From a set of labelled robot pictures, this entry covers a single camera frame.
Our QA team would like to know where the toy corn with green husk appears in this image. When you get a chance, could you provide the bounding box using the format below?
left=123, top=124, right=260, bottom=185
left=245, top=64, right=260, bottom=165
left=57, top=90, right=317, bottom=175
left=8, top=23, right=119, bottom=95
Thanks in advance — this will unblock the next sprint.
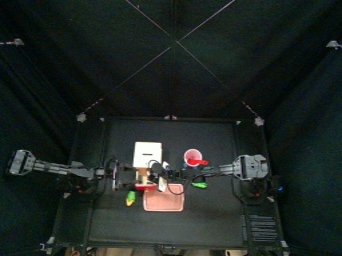
left=126, top=190, right=138, bottom=207

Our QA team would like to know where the red toy scoop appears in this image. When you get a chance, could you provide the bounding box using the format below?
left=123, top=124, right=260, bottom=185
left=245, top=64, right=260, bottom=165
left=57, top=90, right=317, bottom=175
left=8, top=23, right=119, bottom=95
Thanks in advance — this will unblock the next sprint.
left=186, top=158, right=210, bottom=167

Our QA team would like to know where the pink cup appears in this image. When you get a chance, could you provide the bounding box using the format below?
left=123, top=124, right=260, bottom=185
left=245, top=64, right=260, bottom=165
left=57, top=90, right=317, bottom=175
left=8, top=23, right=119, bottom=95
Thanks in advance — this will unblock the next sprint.
left=182, top=148, right=205, bottom=168

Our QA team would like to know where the green toy vegetable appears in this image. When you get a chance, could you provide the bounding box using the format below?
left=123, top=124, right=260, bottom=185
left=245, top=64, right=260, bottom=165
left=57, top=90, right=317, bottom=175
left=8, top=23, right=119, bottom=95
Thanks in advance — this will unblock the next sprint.
left=190, top=181, right=210, bottom=190

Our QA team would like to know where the pink cutting board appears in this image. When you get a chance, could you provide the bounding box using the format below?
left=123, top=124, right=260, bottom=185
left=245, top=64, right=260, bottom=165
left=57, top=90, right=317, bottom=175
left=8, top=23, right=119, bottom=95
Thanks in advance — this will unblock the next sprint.
left=142, top=191, right=186, bottom=213

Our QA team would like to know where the white printed label sticker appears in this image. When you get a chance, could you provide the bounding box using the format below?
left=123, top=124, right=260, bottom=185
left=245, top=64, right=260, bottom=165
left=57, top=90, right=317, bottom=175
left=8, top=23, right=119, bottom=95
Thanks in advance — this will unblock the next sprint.
left=248, top=213, right=282, bottom=244

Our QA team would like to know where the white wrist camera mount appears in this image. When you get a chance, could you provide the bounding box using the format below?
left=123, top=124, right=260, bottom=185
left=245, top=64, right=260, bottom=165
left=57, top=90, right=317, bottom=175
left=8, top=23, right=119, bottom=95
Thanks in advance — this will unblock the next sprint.
left=157, top=176, right=170, bottom=193

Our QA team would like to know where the black cable loop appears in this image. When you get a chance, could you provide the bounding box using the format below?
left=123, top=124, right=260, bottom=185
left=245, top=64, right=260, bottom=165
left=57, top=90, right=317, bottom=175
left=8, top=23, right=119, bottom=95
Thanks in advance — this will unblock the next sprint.
left=166, top=181, right=188, bottom=196

